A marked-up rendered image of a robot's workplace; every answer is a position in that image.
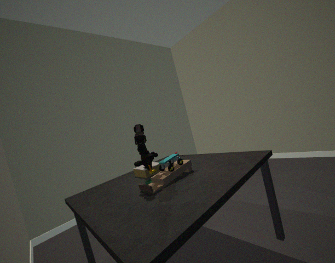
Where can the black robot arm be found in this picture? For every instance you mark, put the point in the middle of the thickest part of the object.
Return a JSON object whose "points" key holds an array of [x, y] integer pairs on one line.
{"points": [[140, 140]]}

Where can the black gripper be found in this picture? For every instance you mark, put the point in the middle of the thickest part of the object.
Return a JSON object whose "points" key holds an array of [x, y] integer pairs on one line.
{"points": [[144, 162]]}

